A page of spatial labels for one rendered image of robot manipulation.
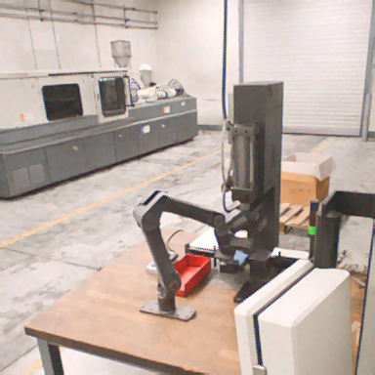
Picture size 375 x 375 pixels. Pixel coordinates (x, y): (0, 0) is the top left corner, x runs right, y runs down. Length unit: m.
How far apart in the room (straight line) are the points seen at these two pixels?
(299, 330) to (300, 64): 10.64
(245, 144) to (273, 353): 1.18
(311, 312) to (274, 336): 0.05
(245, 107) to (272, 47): 9.59
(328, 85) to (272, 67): 1.44
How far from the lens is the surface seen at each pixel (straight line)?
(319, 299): 0.53
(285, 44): 11.14
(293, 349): 0.49
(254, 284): 1.67
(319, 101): 10.94
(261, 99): 1.65
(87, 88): 7.60
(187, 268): 1.85
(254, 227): 1.67
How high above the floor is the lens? 1.73
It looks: 23 degrees down
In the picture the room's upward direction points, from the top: 2 degrees counter-clockwise
